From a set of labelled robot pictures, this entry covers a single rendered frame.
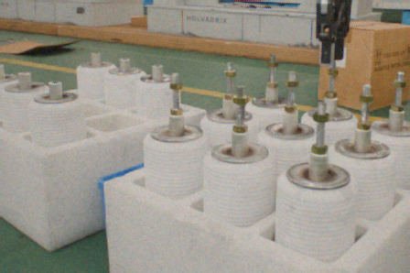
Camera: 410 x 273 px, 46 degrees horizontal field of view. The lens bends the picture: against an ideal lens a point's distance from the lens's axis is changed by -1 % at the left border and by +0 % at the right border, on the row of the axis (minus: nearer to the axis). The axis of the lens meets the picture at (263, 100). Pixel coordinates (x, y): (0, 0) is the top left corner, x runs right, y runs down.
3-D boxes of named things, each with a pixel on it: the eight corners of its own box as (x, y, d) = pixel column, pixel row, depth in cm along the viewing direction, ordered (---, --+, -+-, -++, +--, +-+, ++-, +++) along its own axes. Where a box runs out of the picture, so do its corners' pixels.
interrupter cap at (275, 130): (324, 138, 71) (324, 134, 71) (277, 144, 68) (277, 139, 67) (299, 124, 77) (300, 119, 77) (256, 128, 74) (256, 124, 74)
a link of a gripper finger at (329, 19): (317, -2, 72) (318, 36, 75) (314, 2, 71) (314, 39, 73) (335, -1, 71) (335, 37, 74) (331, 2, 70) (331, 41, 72)
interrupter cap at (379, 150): (384, 166, 61) (385, 160, 61) (327, 156, 64) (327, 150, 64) (394, 147, 68) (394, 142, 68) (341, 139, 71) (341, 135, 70)
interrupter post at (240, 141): (253, 156, 63) (253, 132, 62) (238, 159, 62) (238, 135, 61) (241, 150, 65) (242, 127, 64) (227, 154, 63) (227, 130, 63)
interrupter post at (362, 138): (369, 156, 64) (371, 132, 63) (350, 153, 65) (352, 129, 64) (372, 150, 66) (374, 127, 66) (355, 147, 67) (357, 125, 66)
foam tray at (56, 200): (110, 145, 136) (106, 83, 132) (208, 184, 113) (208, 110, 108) (-39, 189, 107) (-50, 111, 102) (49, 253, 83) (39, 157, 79)
